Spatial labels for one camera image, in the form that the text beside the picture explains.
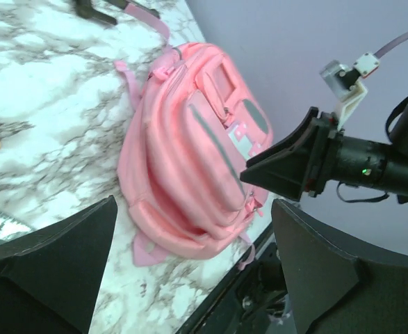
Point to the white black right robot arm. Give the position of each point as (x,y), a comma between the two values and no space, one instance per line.
(395,179)

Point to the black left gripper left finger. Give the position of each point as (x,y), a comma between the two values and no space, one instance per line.
(50,278)

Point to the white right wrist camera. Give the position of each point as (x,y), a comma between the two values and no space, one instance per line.
(346,84)

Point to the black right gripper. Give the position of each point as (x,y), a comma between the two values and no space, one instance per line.
(313,154)

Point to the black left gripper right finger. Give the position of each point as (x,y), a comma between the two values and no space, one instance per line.
(338,283)

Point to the pink student backpack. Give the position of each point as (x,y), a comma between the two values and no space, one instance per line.
(195,124)

